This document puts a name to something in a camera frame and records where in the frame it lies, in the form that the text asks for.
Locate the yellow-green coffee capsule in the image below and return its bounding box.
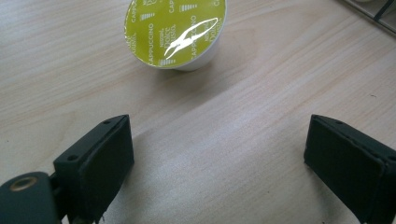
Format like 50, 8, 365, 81
123, 0, 229, 72

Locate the metal frame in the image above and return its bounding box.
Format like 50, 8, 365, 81
335, 0, 396, 35

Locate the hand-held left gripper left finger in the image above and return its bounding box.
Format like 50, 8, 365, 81
52, 114, 135, 224

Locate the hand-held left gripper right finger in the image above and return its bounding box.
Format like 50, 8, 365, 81
303, 113, 396, 224

